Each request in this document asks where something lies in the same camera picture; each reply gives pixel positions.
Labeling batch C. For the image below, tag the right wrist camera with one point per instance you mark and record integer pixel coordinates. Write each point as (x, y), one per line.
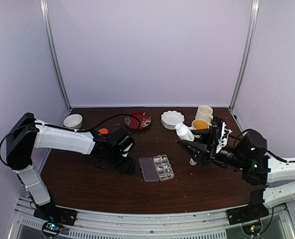
(222, 133)

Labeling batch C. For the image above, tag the cream ribbed mug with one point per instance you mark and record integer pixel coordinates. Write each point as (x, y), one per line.
(205, 113)

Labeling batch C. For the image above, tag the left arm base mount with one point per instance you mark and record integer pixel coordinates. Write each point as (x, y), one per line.
(55, 220)

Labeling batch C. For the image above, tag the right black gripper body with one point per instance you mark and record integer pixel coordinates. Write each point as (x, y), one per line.
(210, 156)

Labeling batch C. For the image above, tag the left aluminium frame post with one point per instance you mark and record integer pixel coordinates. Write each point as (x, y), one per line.
(53, 54)

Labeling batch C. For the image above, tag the right aluminium frame post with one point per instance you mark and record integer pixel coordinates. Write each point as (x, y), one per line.
(252, 26)

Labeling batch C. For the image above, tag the small white pill bottle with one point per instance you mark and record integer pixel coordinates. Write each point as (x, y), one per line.
(192, 162)

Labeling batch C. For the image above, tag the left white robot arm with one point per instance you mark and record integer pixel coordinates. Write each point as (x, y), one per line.
(30, 133)

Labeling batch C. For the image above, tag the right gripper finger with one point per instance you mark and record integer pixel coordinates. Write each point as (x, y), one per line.
(195, 150)
(199, 131)

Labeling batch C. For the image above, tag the aluminium frame post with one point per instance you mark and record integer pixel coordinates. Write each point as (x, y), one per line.
(252, 26)
(53, 54)

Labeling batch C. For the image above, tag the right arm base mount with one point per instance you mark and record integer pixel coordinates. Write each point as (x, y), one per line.
(249, 217)

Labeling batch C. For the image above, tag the orange capped pill bottle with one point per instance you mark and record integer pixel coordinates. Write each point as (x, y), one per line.
(103, 131)

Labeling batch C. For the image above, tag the white patterned rice bowl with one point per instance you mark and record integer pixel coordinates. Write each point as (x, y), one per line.
(74, 121)

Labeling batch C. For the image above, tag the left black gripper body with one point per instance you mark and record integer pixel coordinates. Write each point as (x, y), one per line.
(113, 161)

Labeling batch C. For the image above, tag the front aluminium rail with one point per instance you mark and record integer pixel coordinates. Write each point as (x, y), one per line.
(212, 224)

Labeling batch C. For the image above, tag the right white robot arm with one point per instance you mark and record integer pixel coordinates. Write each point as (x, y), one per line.
(251, 156)

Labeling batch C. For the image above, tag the clear plastic pill organizer box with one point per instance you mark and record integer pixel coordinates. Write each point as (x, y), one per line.
(156, 169)

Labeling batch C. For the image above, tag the yellow interior patterned mug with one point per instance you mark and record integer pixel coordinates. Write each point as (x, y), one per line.
(199, 124)

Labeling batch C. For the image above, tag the red floral plate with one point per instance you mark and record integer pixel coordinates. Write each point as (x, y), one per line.
(137, 120)

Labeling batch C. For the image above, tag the white scalloped bowl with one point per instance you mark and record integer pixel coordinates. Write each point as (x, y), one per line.
(170, 119)

